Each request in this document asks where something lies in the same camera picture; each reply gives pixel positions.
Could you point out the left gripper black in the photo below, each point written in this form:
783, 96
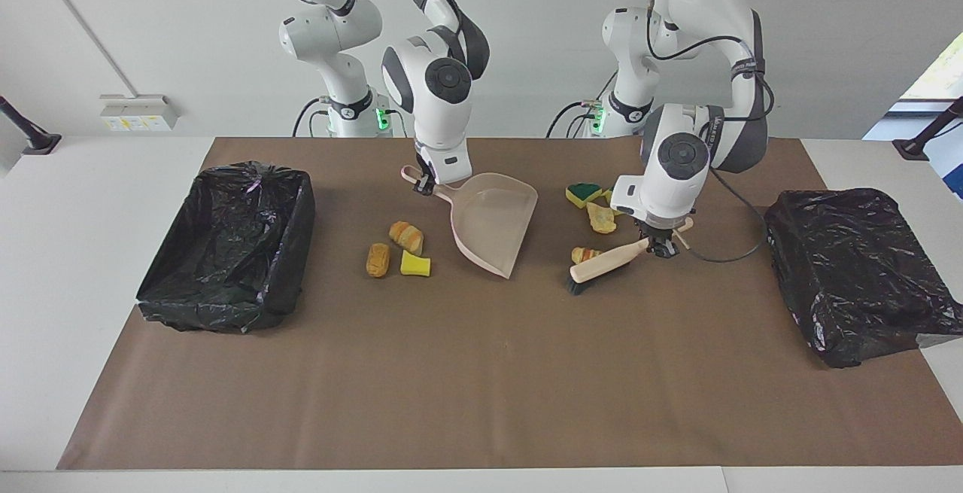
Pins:
660, 228

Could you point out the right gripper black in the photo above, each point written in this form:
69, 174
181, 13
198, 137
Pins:
426, 171

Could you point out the orange striped croissant piece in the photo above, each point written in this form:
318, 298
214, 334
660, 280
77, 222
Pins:
407, 238

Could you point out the beige hand brush black bristles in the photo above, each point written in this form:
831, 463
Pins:
602, 261

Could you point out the pale bread piece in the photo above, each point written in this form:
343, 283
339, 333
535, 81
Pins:
602, 218

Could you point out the plain yellow sponge piece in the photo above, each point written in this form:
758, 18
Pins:
414, 264

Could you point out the pale pink plastic dustpan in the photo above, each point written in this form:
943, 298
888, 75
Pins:
493, 226

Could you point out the orange striped bread piece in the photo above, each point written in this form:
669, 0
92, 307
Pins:
583, 255

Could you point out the brown bread roll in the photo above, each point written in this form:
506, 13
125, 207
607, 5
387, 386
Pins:
378, 260

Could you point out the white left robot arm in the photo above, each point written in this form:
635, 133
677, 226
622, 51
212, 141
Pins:
677, 169

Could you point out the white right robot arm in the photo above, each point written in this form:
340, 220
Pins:
436, 113

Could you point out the black bag lined bin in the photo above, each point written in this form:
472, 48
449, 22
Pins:
858, 275
226, 252

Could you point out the brown paper table mat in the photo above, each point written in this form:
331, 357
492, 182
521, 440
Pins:
481, 418

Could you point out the black camera stand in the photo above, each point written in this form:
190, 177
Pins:
30, 134
921, 139

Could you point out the white wall outlet box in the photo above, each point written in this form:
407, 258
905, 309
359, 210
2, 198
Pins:
139, 113

